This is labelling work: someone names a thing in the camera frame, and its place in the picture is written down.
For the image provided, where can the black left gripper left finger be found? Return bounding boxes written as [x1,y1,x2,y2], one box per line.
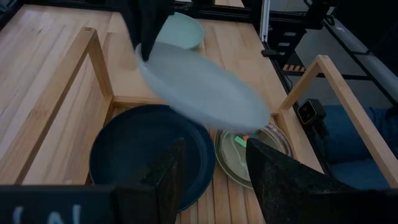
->
[111,137,187,224]

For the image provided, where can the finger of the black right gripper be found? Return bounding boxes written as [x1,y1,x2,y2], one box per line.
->
[132,17,172,62]

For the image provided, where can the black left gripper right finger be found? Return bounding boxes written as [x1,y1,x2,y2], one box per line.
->
[244,137,355,224]

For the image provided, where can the light green plate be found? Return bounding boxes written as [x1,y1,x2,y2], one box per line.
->
[155,11,205,52]

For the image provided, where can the dark teal plate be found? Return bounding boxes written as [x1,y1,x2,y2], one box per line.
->
[89,103,216,214]

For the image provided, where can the light grey plate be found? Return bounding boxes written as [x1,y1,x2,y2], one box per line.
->
[134,41,271,134]

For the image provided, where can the wooden slatted shelf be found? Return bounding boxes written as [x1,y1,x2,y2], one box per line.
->
[0,26,398,224]

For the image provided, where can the purple transparent plate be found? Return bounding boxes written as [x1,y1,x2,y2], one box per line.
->
[213,123,294,190]

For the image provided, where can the blue padded seat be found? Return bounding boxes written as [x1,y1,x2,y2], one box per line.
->
[322,103,398,191]

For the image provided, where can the hazard striped black mat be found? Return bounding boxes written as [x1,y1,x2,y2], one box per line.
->
[282,63,308,73]

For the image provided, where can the grey table edge bar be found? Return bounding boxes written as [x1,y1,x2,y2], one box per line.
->
[322,17,398,104]

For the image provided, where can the small black table camera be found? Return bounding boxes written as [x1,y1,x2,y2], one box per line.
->
[296,98,328,126]

